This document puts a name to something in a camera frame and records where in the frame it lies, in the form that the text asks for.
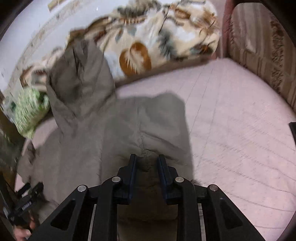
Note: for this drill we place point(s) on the beige leaf-print blanket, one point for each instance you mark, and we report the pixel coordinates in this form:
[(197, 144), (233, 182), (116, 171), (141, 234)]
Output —
[(145, 35)]

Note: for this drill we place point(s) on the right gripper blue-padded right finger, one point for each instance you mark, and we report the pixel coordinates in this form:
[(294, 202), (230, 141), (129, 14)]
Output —
[(169, 189)]

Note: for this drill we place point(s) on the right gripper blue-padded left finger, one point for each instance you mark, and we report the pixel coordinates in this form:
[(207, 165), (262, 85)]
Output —
[(127, 174)]

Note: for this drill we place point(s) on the dark red headboard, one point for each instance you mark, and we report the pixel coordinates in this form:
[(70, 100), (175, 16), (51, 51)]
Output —
[(224, 12)]

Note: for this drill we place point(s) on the striped floral sofa cushion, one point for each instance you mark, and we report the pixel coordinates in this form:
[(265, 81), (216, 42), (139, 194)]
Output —
[(258, 42)]

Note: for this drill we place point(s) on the grey-brown quilted hooded jacket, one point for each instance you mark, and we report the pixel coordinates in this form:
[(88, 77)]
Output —
[(96, 134)]

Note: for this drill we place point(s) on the green checkered pillow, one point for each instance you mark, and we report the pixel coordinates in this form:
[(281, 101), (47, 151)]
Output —
[(27, 110)]

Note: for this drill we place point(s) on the person's left hand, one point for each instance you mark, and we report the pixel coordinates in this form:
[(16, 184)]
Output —
[(21, 233)]

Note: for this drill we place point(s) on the pink quilted mattress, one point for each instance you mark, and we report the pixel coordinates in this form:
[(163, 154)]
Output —
[(239, 136)]

